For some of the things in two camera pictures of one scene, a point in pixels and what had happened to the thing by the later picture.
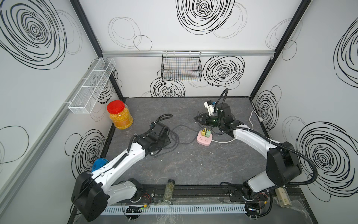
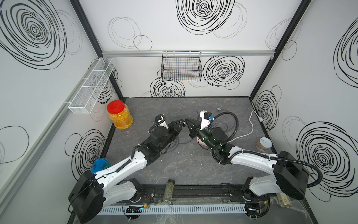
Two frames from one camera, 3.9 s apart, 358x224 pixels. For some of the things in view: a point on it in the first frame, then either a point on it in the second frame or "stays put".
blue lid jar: x=98 y=163 stays put
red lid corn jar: x=120 y=114 stays put
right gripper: x=204 y=117 to x=194 y=130
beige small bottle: x=283 y=197 stays put
